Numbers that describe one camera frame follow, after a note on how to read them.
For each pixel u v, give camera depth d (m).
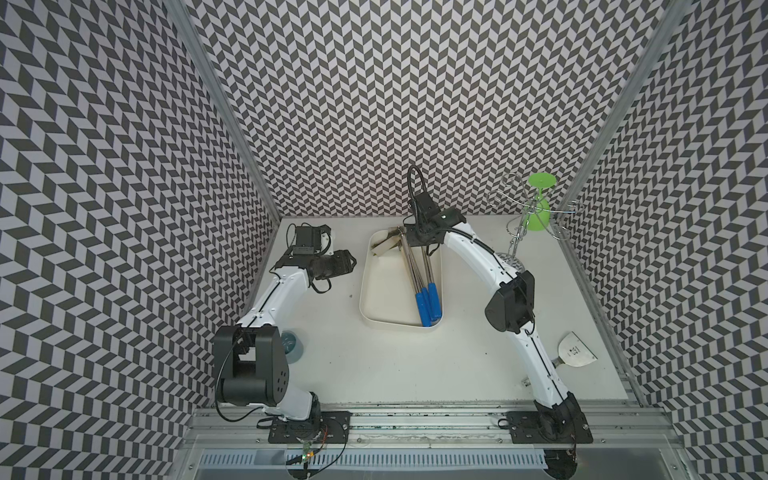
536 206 0.77
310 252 0.68
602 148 0.94
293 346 0.79
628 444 0.72
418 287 0.91
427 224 0.71
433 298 0.88
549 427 0.64
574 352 0.84
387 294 0.96
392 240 1.02
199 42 0.76
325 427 0.71
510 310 0.60
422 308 0.87
